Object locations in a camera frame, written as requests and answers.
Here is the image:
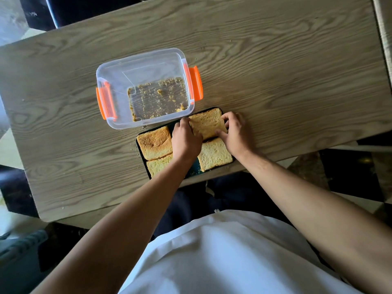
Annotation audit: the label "person's right hand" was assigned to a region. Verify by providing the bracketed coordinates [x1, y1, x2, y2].
[215, 111, 258, 161]

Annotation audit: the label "person's left hand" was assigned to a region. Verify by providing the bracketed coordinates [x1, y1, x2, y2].
[171, 117, 203, 164]

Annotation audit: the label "toasted bread slice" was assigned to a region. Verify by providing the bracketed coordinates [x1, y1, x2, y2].
[188, 108, 228, 142]
[137, 126, 173, 161]
[197, 137, 234, 173]
[146, 154, 174, 178]

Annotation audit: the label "person's right forearm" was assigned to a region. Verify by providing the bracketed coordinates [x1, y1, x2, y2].
[235, 151, 392, 294]

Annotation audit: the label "person's left forearm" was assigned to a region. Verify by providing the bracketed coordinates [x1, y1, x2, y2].
[31, 156, 200, 294]

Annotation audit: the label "bread crumbs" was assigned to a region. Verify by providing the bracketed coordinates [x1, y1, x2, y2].
[127, 77, 189, 122]

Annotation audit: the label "dark rectangular tray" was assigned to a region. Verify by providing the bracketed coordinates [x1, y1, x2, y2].
[136, 107, 236, 180]

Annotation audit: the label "clear plastic container orange latches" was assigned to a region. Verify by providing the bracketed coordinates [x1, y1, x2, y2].
[96, 48, 204, 130]

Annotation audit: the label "dark trousers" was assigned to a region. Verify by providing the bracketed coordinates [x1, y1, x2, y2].
[152, 171, 296, 240]

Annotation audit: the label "white shirt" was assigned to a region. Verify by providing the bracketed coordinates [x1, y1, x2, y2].
[118, 209, 363, 294]

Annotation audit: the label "black chair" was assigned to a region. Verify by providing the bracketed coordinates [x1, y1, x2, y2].
[18, 0, 161, 31]

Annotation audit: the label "grey plastic crate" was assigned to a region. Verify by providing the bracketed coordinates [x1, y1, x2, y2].
[0, 229, 50, 294]

